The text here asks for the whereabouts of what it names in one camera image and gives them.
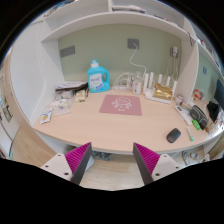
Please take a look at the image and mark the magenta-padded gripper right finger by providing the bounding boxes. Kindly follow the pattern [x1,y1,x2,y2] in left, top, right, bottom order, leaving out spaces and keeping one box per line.
[132,142,183,186]

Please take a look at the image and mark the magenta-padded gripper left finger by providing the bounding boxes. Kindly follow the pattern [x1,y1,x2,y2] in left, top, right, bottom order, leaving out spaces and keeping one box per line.
[40,142,94,186]

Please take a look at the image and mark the black computer mouse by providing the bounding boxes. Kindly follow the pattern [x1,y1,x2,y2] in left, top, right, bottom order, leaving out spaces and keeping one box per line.
[166,127,182,144]

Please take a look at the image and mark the pink printed mouse pad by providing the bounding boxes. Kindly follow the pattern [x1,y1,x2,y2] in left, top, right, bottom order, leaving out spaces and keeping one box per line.
[99,94,143,117]

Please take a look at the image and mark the green marker pen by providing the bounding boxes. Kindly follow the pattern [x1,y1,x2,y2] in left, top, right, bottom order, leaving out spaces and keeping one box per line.
[186,126,195,142]

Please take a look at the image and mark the white yellow sachet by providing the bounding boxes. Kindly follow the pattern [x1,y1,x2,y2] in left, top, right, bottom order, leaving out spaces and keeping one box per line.
[40,109,54,125]

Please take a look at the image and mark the clear plastic bags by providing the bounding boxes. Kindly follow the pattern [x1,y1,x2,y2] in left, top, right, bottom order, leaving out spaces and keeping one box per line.
[49,97,73,117]

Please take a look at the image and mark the white remote control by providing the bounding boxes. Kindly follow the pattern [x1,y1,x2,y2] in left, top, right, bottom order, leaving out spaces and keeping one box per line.
[174,104,193,126]

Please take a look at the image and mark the green small packet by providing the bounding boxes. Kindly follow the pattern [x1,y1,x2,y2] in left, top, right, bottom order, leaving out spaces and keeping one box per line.
[192,119,202,131]

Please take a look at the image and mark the yellow small box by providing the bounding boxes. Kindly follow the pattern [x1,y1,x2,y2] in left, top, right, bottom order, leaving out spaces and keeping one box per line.
[74,89,88,103]

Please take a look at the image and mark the white router with antennas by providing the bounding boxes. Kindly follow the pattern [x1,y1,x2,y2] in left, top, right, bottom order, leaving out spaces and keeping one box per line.
[142,71,178,104]

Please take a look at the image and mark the grey pencil case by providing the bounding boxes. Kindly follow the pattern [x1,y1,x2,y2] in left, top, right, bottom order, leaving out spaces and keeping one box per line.
[189,104,209,130]

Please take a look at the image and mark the small silver can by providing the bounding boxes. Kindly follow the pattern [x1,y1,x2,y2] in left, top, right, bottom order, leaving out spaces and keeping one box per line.
[175,94,185,106]

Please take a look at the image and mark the gold foil bag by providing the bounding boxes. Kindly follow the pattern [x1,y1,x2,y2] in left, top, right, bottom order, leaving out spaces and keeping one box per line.
[152,83,173,101]

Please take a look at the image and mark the stack of flat booklets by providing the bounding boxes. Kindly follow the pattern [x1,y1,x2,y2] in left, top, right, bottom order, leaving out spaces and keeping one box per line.
[55,80,89,93]

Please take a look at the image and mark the clear bottle with red label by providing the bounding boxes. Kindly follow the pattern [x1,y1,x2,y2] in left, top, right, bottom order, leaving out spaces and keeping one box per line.
[132,71,143,95]

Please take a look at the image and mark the white power strip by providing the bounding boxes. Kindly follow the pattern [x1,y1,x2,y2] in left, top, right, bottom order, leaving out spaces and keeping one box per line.
[113,84,132,92]

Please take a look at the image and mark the blue detergent bottle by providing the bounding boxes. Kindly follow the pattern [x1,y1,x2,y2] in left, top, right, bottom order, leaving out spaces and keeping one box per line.
[87,59,111,94]

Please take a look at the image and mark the black cloth bag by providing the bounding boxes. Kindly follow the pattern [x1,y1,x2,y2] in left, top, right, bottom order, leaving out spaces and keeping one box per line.
[206,100,220,123]

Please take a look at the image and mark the black monitor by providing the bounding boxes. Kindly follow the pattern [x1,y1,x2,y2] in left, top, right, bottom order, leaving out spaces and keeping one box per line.
[213,79,224,111]

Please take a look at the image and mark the white wall socket cable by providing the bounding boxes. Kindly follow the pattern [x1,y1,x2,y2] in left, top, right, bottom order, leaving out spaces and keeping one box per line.
[129,43,148,79]

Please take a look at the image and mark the grey oblong wall plate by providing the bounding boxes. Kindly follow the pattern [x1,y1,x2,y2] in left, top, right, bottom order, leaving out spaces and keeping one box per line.
[59,45,76,59]

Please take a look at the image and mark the white wall charger plug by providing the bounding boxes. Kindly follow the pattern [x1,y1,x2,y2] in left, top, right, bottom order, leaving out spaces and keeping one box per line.
[170,44,181,60]

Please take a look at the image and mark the grey square wall socket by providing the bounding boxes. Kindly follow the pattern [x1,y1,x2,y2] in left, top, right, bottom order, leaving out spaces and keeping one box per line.
[127,37,140,50]

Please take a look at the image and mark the white wall shelf unit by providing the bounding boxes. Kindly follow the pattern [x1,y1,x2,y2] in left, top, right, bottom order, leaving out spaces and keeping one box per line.
[39,0,222,69]

